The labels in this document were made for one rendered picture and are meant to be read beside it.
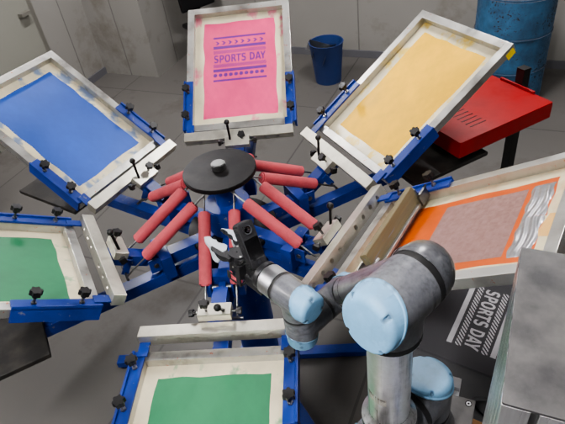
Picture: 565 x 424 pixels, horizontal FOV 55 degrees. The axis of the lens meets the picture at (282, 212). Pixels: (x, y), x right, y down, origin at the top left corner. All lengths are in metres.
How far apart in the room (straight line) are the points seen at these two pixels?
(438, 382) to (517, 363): 0.63
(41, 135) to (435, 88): 1.89
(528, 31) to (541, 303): 4.35
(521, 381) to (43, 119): 2.63
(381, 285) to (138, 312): 2.85
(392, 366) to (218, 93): 2.27
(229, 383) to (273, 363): 0.17
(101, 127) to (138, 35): 3.59
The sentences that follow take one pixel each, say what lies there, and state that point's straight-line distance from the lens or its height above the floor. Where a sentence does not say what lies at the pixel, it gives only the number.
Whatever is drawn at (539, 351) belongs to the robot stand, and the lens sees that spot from 0.69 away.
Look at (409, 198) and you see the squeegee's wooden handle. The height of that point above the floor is 1.29.
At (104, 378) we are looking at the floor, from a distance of 3.40.
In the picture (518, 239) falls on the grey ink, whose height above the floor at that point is 1.46.
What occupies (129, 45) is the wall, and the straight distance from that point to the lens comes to 6.62.
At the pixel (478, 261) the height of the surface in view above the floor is 1.40.
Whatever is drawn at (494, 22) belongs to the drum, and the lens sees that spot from 4.99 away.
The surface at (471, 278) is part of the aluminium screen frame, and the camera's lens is 1.56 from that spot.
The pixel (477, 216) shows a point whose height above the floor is 1.36.
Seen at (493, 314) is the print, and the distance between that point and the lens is 2.14.
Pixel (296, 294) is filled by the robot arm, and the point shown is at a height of 1.69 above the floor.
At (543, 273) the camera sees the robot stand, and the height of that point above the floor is 2.03.
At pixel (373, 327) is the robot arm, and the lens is 0.91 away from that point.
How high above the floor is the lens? 2.57
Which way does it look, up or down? 39 degrees down
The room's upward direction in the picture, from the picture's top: 9 degrees counter-clockwise
